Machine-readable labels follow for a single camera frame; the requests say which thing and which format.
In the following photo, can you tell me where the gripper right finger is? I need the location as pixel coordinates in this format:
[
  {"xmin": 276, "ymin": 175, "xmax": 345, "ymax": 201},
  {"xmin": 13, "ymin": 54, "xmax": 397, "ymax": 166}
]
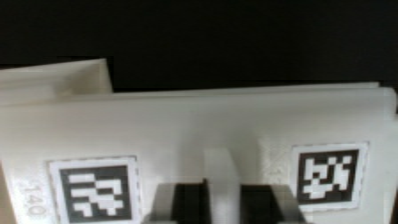
[{"xmin": 241, "ymin": 185, "xmax": 308, "ymax": 224}]

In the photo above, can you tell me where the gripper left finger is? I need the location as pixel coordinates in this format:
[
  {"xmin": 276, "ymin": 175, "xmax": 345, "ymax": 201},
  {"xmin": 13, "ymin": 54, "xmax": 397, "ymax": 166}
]
[{"xmin": 145, "ymin": 179, "xmax": 214, "ymax": 224}]

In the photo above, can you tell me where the white cabinet body box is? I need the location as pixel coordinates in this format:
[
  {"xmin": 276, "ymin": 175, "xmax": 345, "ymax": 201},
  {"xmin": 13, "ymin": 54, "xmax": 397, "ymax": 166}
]
[{"xmin": 0, "ymin": 59, "xmax": 113, "ymax": 106}]

